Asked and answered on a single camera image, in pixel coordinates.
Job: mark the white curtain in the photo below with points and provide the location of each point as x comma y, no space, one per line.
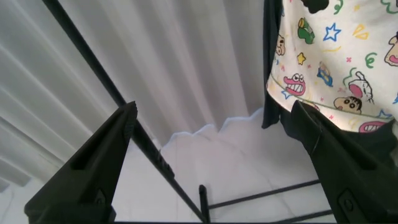
171,62

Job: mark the cream printed garment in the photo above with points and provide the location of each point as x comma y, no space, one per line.
335,62

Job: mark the black clothes rack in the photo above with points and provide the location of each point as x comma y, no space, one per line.
93,65

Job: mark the dark grey t-shirt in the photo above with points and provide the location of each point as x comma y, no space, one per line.
270,62

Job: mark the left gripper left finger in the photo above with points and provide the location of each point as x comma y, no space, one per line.
90,177

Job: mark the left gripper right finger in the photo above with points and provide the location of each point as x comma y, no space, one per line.
351,177

